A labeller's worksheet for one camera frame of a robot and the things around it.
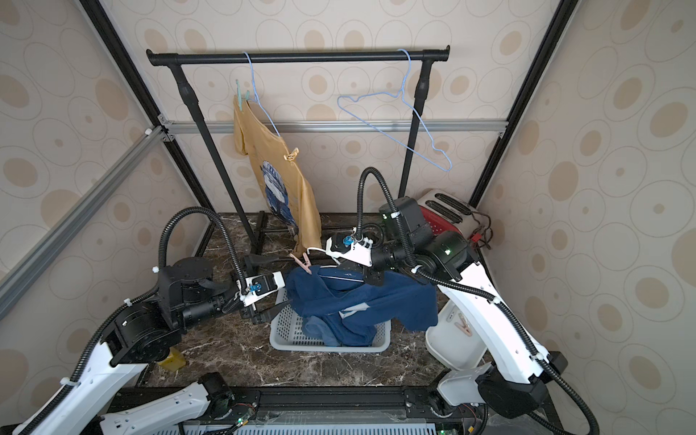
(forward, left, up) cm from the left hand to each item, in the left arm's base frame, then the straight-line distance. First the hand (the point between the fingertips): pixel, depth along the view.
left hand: (286, 277), depth 58 cm
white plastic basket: (0, +6, -34) cm, 34 cm away
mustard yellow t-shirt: (+32, +6, -1) cm, 33 cm away
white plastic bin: (-1, -47, -36) cm, 59 cm away
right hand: (+6, -14, 0) cm, 15 cm away
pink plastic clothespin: (+8, -2, -8) cm, 11 cm away
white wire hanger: (+6, -7, -5) cm, 10 cm away
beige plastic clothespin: (+3, -51, -35) cm, 62 cm away
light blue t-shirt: (-2, -3, -23) cm, 23 cm away
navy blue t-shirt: (+1, -16, -17) cm, 23 cm away
